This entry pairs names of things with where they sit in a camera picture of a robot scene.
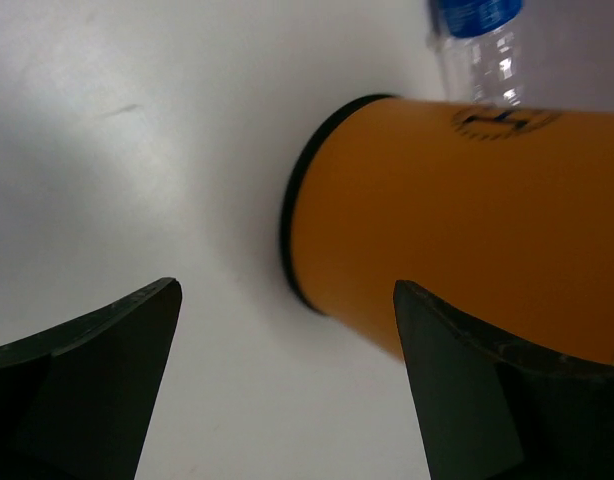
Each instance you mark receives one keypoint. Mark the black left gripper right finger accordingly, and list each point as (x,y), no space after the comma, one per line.
(491,405)

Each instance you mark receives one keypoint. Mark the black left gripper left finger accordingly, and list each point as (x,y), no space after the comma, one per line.
(76,400)

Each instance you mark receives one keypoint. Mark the white connector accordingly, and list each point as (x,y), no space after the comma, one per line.
(478,44)

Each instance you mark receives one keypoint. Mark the orange cylindrical bin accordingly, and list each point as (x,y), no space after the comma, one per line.
(505,213)

